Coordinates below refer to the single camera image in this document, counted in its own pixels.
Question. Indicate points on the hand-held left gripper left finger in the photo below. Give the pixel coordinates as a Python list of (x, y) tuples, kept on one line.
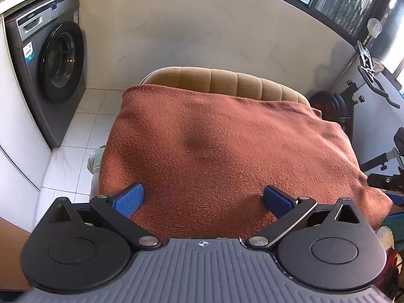
[(128, 199)]

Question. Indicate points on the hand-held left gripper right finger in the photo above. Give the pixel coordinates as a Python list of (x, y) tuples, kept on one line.
[(278, 201)]

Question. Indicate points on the rust orange garment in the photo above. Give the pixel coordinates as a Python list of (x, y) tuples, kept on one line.
[(221, 151)]

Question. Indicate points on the light green cloth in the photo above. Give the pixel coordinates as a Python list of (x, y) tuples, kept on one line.
[(95, 161)]

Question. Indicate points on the white fluffy garment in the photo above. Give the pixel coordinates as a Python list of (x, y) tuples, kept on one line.
[(385, 236)]

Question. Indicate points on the white cabinet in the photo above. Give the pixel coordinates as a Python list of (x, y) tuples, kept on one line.
[(15, 132)]

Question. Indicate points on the beige upholstered chair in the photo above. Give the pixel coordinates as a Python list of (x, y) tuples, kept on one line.
[(221, 82)]

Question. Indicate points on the black exercise bike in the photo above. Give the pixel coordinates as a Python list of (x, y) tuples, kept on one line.
[(375, 85)]

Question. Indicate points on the grey washing machine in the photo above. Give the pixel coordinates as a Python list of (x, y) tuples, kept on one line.
[(34, 79)]

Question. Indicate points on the window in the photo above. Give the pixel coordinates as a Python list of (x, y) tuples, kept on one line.
[(331, 0)]

